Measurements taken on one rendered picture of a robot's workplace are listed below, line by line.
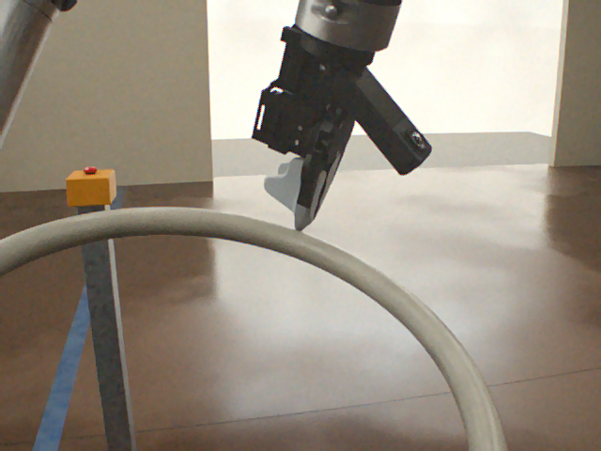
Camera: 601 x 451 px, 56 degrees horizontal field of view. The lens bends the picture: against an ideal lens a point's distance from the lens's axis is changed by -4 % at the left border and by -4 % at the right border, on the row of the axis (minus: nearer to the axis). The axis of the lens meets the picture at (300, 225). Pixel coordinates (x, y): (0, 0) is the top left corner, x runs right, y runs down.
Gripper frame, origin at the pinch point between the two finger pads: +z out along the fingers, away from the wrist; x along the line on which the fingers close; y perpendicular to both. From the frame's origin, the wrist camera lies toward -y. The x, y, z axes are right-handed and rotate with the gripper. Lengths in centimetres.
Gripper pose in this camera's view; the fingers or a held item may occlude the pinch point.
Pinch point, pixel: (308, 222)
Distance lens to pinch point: 64.3
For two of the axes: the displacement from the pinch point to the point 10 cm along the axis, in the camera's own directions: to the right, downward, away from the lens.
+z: -2.3, 8.0, 5.5
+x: -4.0, 4.4, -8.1
